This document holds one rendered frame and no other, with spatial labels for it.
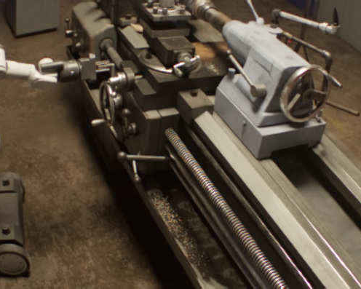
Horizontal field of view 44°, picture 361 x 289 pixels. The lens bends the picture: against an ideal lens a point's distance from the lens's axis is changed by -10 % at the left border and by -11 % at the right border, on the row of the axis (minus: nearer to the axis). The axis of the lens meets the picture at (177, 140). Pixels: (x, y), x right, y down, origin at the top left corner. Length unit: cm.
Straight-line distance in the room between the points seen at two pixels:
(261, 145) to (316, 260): 50
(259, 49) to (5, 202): 144
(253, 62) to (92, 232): 126
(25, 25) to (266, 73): 321
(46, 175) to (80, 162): 24
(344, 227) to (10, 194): 162
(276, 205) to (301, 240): 17
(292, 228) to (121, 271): 110
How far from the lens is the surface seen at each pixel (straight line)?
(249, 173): 164
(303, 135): 179
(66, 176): 286
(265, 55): 172
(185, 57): 189
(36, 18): 459
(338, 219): 176
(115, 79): 198
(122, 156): 191
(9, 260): 226
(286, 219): 150
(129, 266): 238
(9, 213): 237
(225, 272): 188
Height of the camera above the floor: 183
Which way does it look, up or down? 35 degrees down
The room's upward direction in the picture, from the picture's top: 7 degrees clockwise
